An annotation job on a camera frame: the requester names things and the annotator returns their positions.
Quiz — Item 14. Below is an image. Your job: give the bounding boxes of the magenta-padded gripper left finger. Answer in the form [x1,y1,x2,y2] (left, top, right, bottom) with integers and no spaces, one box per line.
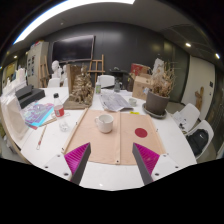
[42,142,92,186]

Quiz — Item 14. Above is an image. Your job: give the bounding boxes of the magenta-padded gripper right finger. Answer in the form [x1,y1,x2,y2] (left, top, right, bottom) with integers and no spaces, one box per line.
[131,142,184,186]

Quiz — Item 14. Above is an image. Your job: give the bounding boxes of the flat round red coaster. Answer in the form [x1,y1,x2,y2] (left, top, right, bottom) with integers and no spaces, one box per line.
[134,127,149,139]

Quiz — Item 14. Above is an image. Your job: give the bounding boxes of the thin wooden paintbrush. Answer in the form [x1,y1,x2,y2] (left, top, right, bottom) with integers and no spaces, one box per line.
[35,124,48,150]

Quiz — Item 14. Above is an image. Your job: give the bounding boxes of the white ceramic mug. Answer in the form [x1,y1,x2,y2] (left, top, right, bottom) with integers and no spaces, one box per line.
[94,114,115,134]

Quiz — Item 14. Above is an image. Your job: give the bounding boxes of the white papers on chair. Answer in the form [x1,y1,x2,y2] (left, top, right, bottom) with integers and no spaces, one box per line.
[173,111,189,131]

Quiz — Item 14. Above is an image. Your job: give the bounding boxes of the black backpack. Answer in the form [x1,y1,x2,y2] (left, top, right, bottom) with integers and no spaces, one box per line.
[186,128,210,158]

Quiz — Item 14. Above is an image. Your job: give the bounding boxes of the dried plant in grey pot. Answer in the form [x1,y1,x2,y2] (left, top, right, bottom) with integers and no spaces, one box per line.
[143,61,176,116]

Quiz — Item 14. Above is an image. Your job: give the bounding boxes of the white plastic chair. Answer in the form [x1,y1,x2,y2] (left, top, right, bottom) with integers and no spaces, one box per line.
[96,74,116,89]
[171,102,201,133]
[47,77,62,89]
[184,119,215,160]

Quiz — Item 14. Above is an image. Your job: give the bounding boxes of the grey printed newspaper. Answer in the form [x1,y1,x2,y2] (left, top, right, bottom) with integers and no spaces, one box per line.
[98,91,134,113]

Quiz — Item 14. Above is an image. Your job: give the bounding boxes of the golden brown carved sculpture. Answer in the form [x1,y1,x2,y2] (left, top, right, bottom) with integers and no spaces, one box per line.
[63,63,96,110]

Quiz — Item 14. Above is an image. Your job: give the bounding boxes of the brown cardboard box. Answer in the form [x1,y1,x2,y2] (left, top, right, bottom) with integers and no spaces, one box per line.
[132,73,154,101]

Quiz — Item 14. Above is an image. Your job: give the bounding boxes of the green-labelled white spray bottle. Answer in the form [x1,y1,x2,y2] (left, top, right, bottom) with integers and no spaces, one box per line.
[94,75,102,95]

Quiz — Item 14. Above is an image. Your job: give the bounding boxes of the black flat box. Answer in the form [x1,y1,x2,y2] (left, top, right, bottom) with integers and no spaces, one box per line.
[14,84,46,110]

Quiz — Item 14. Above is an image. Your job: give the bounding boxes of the small white plaster statue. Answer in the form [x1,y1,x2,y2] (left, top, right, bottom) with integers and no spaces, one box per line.
[61,64,68,83]

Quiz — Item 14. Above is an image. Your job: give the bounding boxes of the red box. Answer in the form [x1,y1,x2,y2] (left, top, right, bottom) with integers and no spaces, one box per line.
[129,62,150,78]

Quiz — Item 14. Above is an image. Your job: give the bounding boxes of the wooden easel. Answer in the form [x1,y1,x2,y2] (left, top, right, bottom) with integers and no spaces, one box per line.
[87,54,106,84]
[39,54,51,88]

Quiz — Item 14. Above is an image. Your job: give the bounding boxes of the white plaster bust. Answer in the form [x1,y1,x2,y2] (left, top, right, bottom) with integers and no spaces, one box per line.
[50,59,63,80]

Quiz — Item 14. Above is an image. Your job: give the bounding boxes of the black round side table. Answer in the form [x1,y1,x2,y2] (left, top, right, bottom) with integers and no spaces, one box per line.
[109,66,129,89]

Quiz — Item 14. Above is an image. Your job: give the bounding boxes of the white cabinet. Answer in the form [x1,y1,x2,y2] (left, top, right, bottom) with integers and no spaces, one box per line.
[26,41,50,89]

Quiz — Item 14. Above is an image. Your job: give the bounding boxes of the long ceiling light panel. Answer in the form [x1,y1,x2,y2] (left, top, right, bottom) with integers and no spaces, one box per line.
[13,0,136,45]

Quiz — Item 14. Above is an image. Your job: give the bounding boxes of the wooden wall figure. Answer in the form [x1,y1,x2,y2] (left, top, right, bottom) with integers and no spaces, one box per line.
[194,86,205,113]

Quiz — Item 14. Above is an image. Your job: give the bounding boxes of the black wall screen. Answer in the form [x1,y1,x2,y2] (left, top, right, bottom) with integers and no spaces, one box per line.
[51,34,96,64]

